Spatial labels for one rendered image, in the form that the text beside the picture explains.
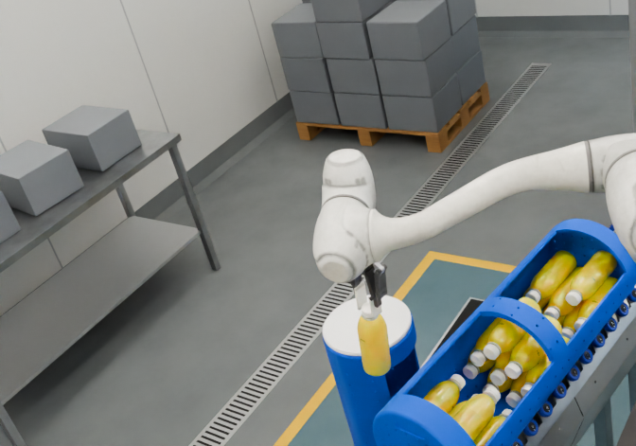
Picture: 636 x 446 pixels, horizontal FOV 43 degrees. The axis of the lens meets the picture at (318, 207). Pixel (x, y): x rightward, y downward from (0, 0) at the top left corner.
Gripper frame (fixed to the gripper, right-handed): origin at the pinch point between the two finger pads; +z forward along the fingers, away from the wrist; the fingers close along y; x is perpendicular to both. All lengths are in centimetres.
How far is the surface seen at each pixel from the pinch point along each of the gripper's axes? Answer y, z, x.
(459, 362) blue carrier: -5.1, 41.4, -24.6
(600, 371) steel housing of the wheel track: -31, 56, -55
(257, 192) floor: 278, 195, -160
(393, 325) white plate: 22, 47, -28
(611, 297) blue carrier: -29, 33, -62
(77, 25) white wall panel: 343, 59, -106
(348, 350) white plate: 26, 47, -12
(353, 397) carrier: 25, 65, -10
